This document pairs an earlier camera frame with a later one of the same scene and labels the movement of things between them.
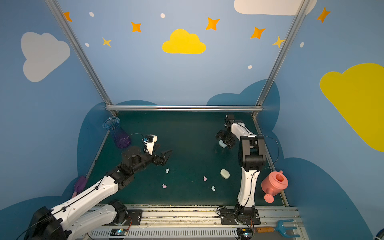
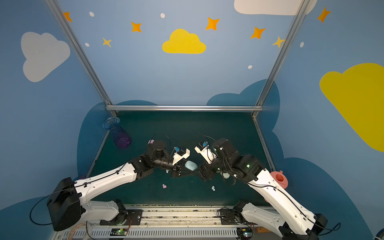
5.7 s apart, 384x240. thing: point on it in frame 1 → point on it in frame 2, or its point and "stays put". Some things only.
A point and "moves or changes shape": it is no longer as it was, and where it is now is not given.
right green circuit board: x=244 y=233 stays put
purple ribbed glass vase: x=122 y=139 stays put
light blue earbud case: x=222 y=144 moves or changes shape
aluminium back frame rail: x=184 y=108 stays put
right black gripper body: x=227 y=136 → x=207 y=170
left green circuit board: x=119 y=232 stays put
